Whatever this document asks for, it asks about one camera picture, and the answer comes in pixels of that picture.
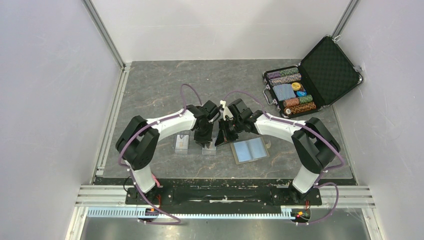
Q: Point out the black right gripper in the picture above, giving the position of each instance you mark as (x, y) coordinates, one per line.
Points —
(220, 139)

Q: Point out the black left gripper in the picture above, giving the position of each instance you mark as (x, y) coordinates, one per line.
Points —
(206, 140)

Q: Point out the clear acrylic card box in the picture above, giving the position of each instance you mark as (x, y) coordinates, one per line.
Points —
(182, 144)
(209, 149)

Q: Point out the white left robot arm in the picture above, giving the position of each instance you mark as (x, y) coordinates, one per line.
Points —
(137, 143)

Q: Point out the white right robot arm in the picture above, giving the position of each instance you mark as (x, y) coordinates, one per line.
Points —
(315, 145)

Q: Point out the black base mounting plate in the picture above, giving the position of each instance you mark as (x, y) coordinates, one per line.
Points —
(229, 196)

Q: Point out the poker chips in case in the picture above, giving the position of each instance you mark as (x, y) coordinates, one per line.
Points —
(290, 91)

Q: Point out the black poker chip case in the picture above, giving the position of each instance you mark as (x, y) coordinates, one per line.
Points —
(329, 72)

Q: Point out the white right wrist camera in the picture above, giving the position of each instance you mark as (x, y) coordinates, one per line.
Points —
(226, 113)

